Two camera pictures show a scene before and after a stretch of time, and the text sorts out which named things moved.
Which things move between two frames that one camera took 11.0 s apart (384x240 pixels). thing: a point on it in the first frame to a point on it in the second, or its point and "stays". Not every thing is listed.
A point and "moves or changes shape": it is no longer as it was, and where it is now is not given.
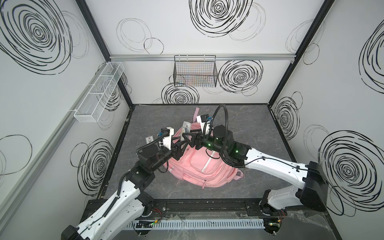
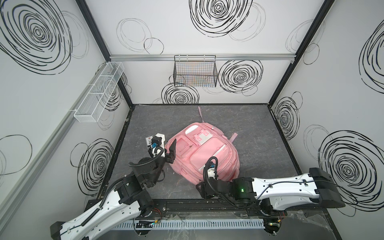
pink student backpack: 201,167 moves or changes shape
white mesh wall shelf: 98,92 stays
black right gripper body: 195,139 to 202,189
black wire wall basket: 195,71 stays
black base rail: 198,208 stays
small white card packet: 149,139 stays
